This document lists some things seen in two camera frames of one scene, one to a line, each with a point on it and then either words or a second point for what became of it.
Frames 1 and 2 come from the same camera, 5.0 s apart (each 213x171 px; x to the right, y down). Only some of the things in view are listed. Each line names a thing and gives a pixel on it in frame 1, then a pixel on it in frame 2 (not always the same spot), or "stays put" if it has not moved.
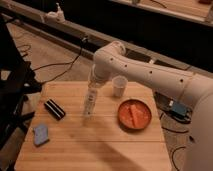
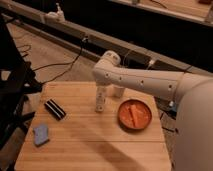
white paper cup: [119, 85] stays put
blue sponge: [40, 134] stays put
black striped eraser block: [57, 112] stays put
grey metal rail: [86, 43] stays put
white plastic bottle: [91, 102] → [100, 98]
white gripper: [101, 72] → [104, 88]
